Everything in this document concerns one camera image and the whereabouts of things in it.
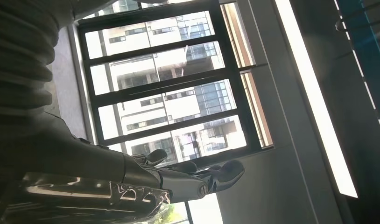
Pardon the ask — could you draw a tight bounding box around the black framed window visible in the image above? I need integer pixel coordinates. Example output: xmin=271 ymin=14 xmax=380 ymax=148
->
xmin=68 ymin=0 xmax=274 ymax=224

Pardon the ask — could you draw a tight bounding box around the long white ceiling light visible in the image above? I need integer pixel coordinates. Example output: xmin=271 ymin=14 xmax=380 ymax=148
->
xmin=274 ymin=0 xmax=359 ymax=198

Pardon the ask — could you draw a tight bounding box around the blue metal beam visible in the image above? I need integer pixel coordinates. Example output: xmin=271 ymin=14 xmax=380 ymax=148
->
xmin=335 ymin=0 xmax=380 ymax=146

